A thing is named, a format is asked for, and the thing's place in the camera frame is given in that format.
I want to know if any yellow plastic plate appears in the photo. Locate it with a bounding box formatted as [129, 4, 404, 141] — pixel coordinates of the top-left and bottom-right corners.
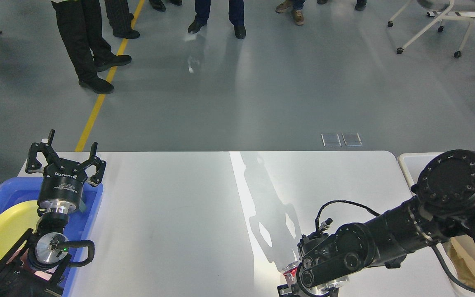
[0, 200, 39, 260]

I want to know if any floor outlet cover pair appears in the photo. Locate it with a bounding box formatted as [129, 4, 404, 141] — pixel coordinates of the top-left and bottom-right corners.
[321, 133, 363, 147]

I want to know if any brown paper bag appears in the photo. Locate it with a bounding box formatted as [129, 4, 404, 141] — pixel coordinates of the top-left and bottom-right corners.
[444, 236, 475, 289]

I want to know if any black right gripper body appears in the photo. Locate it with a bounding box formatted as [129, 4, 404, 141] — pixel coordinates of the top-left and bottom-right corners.
[293, 266, 349, 297]

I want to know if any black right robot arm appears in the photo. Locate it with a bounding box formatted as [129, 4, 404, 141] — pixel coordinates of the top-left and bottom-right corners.
[277, 150, 475, 297]

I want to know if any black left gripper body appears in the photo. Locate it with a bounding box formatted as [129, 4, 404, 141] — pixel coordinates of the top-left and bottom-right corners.
[37, 167, 87, 213]

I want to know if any red snack wrapper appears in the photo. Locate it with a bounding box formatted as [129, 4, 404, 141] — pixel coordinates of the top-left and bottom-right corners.
[281, 261, 300, 286]

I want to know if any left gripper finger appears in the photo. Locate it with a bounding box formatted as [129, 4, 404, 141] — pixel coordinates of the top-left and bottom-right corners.
[25, 130, 63, 176]
[73, 142, 107, 188]

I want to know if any blue plastic tray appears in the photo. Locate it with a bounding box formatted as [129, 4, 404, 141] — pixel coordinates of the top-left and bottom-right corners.
[0, 177, 103, 297]

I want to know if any white plastic bin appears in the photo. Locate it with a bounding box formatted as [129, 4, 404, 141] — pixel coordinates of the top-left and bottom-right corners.
[397, 152, 475, 287]

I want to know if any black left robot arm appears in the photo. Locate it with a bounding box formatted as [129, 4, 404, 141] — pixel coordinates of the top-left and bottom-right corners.
[0, 130, 107, 297]

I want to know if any pink ribbed mug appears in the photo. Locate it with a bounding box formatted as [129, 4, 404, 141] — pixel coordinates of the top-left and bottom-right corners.
[6, 249, 51, 280]

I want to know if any white rolling chair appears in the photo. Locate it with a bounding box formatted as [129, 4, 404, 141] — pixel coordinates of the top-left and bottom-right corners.
[396, 0, 475, 58]

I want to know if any grey-blue mug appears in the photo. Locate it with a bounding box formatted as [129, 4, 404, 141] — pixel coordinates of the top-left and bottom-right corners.
[78, 193, 87, 213]

